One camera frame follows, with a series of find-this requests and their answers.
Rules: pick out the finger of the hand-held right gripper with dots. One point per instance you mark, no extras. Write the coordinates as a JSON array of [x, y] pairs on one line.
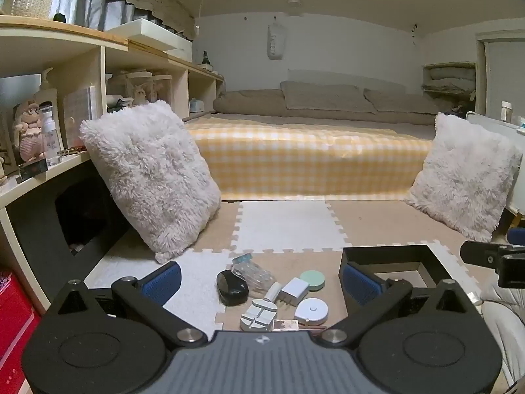
[[480, 251], [516, 236]]

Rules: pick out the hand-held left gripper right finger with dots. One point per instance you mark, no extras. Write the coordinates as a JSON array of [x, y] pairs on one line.
[[354, 283]]

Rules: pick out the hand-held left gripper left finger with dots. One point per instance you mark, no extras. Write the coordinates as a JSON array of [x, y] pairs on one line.
[[162, 281]]

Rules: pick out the green round tin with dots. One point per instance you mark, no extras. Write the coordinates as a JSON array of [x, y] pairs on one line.
[[312, 279]]

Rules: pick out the black storage box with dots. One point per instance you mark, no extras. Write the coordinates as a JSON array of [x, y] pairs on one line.
[[389, 254]]

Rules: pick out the white round tape measure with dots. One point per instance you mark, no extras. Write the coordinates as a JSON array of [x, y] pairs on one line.
[[311, 311]]

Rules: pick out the white plug charger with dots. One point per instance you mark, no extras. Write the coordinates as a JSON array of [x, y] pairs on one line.
[[294, 289]]

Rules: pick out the black computer mouse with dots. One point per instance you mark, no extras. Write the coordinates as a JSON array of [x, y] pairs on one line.
[[231, 289]]

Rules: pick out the white rounded plastic block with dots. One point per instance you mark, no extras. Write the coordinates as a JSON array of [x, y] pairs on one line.
[[271, 292]]

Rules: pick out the clear plastic case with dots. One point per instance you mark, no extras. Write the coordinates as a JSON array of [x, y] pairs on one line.
[[254, 277]]

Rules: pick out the white slotted plastic tool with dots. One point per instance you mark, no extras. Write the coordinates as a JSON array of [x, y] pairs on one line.
[[256, 316]]

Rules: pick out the fluffy white pillow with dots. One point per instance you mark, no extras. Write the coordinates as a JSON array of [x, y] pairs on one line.
[[151, 180], [463, 176]]

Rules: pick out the person's cream clothed leg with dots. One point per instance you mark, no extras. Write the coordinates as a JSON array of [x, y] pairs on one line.
[[504, 328]]

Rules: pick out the foam puzzle floor mat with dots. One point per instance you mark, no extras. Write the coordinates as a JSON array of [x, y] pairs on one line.
[[287, 225]]

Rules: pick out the white side cabinet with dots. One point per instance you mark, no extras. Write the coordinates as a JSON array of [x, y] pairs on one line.
[[496, 135]]

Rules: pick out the white lidded jar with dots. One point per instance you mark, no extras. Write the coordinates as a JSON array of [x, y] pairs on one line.
[[506, 111]]

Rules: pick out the yellow checked bed cover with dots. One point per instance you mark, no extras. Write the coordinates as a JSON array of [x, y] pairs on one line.
[[307, 156]]

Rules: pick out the red plastic crate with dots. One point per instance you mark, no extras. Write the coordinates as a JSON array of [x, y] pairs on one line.
[[16, 316]]

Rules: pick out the brown bed pillow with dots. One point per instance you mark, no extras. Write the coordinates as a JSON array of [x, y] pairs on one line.
[[402, 102], [324, 96]]

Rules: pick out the stack of folded blankets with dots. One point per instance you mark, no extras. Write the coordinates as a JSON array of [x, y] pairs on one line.
[[449, 80]]

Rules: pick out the small black box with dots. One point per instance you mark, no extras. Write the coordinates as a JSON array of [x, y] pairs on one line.
[[32, 170]]

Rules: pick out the clear plastic bottle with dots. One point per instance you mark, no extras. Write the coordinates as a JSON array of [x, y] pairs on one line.
[[50, 143]]

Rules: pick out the tissue box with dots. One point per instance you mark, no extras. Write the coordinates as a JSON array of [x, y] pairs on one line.
[[197, 104]]

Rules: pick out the checked notebook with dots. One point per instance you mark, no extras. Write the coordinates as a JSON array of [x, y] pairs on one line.
[[80, 115]]

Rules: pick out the clear glass jar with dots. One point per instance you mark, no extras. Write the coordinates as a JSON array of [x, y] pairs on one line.
[[139, 86], [163, 88]]

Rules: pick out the pink knitted doll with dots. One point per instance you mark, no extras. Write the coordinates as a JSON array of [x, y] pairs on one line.
[[28, 131]]

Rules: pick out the cream pump lotion bottle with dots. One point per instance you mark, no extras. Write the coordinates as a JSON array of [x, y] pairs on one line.
[[48, 98]]

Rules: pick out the small dark bottle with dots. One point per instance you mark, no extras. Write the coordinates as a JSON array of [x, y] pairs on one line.
[[206, 61]]

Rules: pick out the wooden shelf unit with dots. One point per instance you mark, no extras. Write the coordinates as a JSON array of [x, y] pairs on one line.
[[82, 57]]

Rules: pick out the white flat storage box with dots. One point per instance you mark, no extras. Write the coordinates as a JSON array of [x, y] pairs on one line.
[[151, 35]]

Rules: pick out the grey fabric bin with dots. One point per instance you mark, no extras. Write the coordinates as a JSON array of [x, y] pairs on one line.
[[67, 2], [115, 12], [95, 8]]

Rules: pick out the round ceiling lamp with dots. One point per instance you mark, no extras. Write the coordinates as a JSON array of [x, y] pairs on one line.
[[294, 3]]

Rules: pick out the white hanging wall pouch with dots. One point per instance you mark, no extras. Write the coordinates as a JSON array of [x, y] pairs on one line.
[[275, 43]]

